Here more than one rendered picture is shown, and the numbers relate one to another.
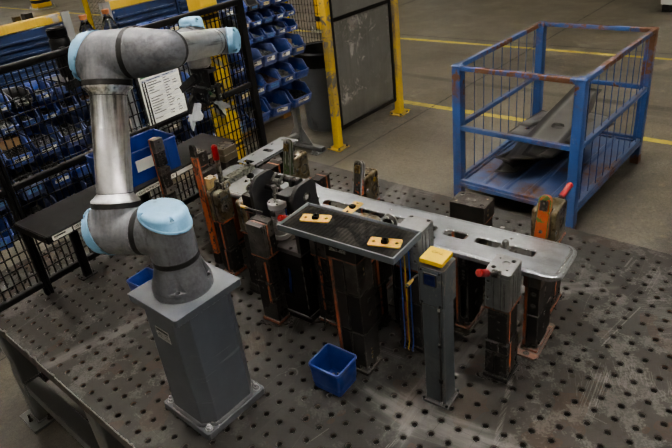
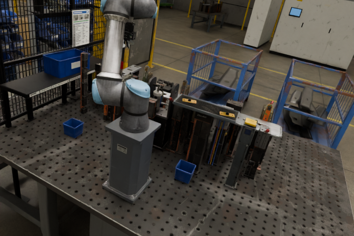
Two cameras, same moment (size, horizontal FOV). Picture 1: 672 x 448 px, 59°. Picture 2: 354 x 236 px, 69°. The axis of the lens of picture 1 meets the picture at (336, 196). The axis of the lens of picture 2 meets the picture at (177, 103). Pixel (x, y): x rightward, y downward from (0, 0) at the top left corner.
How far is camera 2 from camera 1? 0.69 m
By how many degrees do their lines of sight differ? 20
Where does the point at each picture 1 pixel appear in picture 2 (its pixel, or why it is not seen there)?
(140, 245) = (126, 101)
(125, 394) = (76, 180)
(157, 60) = (148, 10)
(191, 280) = (145, 121)
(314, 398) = (176, 184)
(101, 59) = (122, 2)
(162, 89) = (81, 30)
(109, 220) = (110, 86)
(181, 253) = (144, 107)
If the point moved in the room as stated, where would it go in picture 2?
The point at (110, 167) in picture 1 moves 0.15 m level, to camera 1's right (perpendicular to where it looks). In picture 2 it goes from (114, 59) to (146, 61)
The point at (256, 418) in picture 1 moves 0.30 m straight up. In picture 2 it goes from (151, 193) to (159, 149)
